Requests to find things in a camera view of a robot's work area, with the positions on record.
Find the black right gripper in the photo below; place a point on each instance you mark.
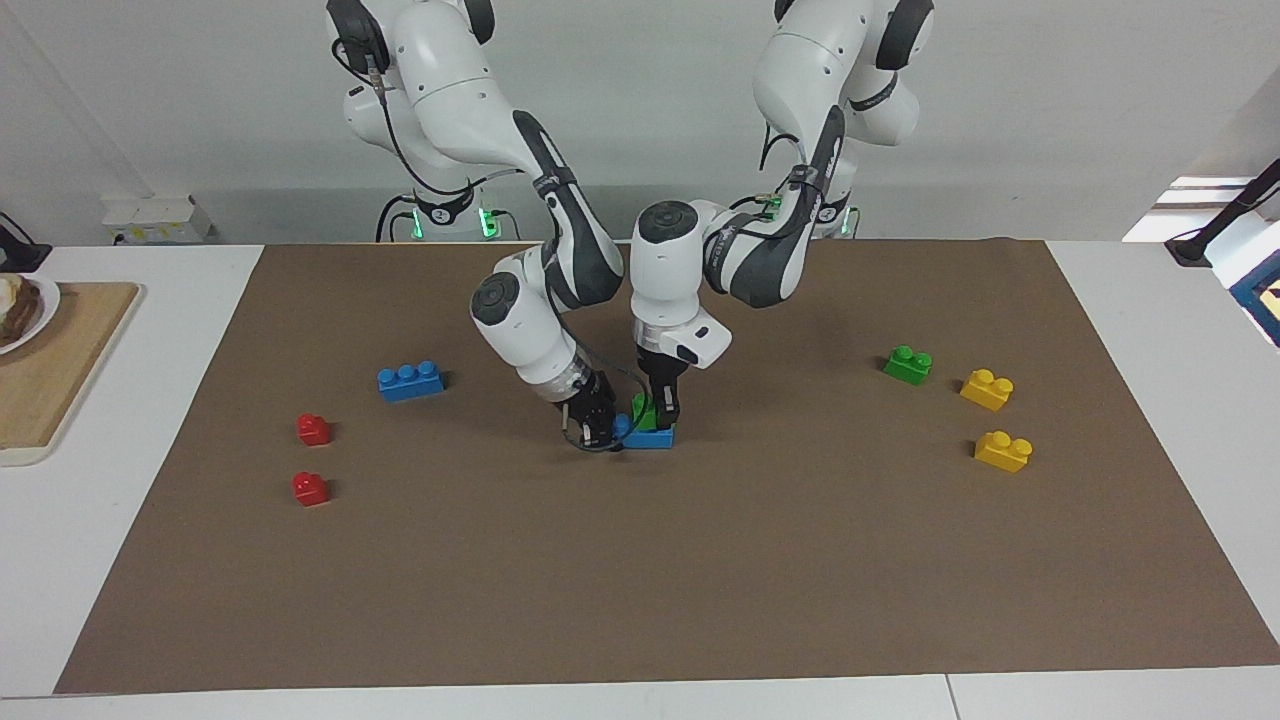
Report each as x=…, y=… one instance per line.
x=593, y=410

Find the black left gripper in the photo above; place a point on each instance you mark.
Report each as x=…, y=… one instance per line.
x=665, y=378

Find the green two-stud toy brick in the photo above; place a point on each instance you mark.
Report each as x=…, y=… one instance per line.
x=908, y=366
x=645, y=412

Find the blue three-stud toy brick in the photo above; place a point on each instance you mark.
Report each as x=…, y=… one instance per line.
x=650, y=438
x=410, y=383

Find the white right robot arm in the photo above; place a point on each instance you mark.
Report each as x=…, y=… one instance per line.
x=450, y=90

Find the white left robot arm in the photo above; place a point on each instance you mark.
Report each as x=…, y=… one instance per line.
x=800, y=60

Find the brown paper table mat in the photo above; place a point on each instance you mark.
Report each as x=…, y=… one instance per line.
x=640, y=560

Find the red one-stud toy brick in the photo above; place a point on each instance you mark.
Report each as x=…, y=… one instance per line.
x=310, y=490
x=314, y=431

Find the yellow two-stud toy brick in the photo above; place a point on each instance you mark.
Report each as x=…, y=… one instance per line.
x=1003, y=452
x=987, y=391

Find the wooden cutting board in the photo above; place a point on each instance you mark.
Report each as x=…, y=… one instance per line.
x=60, y=390

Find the white plate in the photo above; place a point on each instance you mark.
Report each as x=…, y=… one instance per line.
x=48, y=310

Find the blue framed box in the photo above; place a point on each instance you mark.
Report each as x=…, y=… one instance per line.
x=1258, y=300

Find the brown bread slices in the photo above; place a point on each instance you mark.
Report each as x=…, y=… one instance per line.
x=15, y=310

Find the white wall socket box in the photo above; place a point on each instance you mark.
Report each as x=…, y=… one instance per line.
x=150, y=220

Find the black camera stand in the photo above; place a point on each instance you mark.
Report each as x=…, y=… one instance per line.
x=1225, y=215

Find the black clamp mount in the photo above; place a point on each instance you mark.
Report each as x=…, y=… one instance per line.
x=18, y=252

